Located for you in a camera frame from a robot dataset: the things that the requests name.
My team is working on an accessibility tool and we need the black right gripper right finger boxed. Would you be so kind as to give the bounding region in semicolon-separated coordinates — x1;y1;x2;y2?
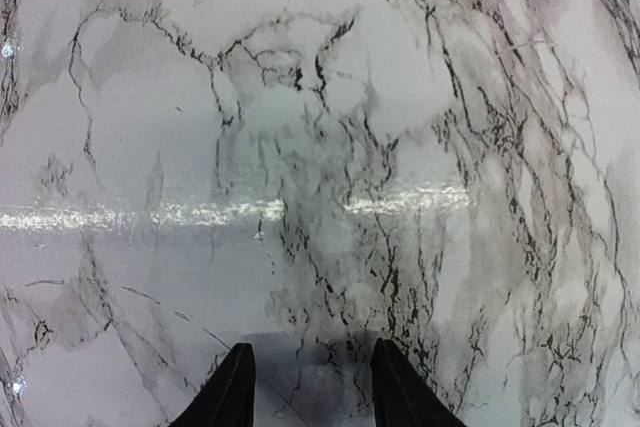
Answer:
370;338;465;427

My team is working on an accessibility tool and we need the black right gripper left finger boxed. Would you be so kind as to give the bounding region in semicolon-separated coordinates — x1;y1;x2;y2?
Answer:
169;343;256;427

